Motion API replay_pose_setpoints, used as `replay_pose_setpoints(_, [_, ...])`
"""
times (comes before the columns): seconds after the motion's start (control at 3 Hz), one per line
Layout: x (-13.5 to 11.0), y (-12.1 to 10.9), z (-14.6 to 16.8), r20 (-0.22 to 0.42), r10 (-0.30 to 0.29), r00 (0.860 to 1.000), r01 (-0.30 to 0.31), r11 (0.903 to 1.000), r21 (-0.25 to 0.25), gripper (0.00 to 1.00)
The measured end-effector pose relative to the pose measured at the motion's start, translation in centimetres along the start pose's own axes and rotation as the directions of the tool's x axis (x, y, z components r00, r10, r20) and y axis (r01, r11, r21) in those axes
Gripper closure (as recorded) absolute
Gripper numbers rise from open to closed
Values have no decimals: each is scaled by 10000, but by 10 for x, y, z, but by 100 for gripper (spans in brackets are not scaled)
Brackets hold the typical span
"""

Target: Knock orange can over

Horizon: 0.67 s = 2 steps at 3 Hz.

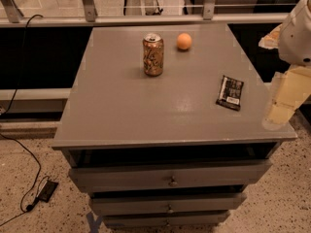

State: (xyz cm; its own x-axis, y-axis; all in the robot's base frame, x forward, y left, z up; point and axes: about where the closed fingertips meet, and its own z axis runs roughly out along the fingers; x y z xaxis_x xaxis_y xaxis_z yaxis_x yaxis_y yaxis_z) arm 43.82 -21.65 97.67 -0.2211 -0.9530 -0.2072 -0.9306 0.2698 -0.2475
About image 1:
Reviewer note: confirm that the bottom grey drawer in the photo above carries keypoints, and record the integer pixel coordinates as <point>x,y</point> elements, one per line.
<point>162,219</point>

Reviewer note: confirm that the black power adapter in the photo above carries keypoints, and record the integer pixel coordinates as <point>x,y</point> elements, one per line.
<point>47,191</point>

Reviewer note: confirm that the metal railing frame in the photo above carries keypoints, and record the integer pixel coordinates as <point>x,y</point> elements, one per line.
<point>16,13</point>

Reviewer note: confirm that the top grey drawer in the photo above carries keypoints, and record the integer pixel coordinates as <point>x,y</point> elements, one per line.
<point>149,177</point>

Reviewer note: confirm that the black snack packet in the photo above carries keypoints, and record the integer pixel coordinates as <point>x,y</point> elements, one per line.
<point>230,93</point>

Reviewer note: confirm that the orange soda can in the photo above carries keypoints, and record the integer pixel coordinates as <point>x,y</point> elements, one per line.
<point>153,48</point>

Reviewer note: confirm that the grey drawer cabinet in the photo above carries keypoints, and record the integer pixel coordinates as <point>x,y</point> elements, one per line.
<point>117,116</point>

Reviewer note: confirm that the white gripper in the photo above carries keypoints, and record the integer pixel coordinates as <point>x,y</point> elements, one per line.
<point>296,41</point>

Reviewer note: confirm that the orange fruit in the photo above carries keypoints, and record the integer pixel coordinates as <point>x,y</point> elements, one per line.
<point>184,41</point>

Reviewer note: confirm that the grey drawer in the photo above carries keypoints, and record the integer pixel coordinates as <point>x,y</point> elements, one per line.
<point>149,177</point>
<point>167,204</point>
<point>162,219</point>

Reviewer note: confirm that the middle grey drawer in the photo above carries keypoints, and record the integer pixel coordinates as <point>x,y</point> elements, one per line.
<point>167,204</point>

